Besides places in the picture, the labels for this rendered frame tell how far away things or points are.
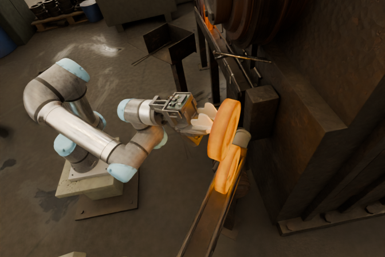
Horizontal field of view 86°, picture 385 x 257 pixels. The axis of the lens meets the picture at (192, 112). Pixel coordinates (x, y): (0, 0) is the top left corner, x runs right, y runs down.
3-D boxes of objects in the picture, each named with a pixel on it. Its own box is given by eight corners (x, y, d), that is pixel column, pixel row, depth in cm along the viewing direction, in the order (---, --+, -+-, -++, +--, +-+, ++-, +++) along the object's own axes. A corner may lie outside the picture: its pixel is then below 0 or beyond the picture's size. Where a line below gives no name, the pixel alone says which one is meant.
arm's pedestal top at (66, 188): (59, 198, 114) (54, 196, 111) (73, 149, 136) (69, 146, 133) (116, 187, 114) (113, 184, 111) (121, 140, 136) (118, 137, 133)
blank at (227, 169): (234, 181, 74) (225, 177, 75) (244, 141, 70) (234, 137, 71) (220, 205, 60) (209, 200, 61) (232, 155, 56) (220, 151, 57)
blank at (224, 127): (244, 88, 50) (231, 84, 51) (222, 133, 40) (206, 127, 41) (238, 131, 61) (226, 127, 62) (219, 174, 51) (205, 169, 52)
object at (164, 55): (184, 98, 192) (167, 22, 139) (204, 112, 177) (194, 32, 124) (167, 111, 184) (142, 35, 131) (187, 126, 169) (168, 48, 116)
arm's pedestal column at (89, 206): (75, 221, 131) (49, 207, 112) (88, 164, 158) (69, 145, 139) (138, 208, 131) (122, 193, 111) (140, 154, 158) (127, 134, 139)
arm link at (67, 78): (74, 135, 116) (26, 72, 69) (93, 117, 123) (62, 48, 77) (91, 147, 114) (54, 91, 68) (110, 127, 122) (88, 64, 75)
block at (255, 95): (264, 123, 93) (273, 82, 75) (272, 138, 87) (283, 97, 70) (241, 128, 93) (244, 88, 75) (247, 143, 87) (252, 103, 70)
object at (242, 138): (250, 142, 79) (252, 131, 75) (243, 160, 73) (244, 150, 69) (235, 137, 81) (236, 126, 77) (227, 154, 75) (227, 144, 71)
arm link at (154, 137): (140, 155, 73) (122, 135, 66) (158, 131, 79) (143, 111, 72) (155, 161, 69) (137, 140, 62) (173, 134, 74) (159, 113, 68)
